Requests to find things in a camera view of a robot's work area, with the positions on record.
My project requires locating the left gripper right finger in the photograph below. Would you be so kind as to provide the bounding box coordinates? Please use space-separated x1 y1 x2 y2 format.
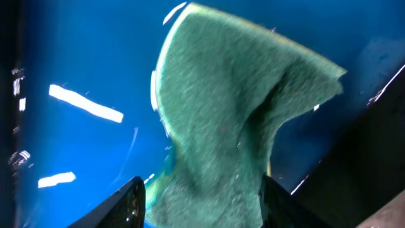
258 175 331 228

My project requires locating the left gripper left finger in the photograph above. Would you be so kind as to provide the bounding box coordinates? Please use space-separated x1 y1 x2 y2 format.
68 176 146 228

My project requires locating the green yellow sponge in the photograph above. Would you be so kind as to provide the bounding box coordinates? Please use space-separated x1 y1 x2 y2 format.
146 3 346 227

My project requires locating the blue water tray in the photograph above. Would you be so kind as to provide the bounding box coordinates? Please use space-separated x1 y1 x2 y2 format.
16 0 404 227

